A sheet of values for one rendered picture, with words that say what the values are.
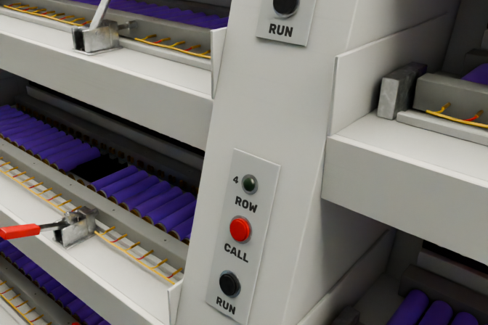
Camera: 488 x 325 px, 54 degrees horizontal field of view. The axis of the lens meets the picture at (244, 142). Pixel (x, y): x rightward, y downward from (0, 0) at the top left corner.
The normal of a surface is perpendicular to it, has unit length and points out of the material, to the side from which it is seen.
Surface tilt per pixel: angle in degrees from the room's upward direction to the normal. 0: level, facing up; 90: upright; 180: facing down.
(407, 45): 90
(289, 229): 90
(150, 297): 15
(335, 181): 105
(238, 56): 90
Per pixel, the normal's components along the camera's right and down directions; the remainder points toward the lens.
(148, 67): 0.02, -0.90
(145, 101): -0.64, 0.32
